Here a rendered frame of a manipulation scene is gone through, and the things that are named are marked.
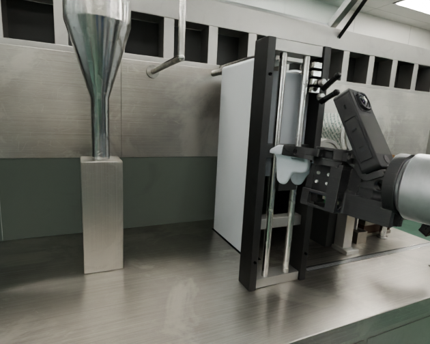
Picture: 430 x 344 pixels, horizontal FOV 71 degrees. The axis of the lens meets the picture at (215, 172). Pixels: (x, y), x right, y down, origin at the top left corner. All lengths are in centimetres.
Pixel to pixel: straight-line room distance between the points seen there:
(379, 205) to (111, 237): 59
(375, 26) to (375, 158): 496
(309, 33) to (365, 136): 95
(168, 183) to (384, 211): 78
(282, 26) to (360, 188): 92
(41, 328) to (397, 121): 159
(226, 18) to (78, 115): 58
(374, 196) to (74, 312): 56
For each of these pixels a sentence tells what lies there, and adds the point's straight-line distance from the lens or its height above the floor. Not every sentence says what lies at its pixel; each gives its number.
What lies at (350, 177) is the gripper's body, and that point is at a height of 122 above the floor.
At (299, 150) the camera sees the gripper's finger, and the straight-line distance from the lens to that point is 43.
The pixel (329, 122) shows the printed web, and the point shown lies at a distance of 101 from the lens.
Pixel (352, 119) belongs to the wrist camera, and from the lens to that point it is 42.
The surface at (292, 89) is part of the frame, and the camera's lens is 70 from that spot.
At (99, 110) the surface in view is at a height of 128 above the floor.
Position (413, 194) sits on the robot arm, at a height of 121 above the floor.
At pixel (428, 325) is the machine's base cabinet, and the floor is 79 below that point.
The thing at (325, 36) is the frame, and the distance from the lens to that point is 138.
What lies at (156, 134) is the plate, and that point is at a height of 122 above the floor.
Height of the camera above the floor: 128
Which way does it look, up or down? 11 degrees down
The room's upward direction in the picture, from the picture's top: 3 degrees clockwise
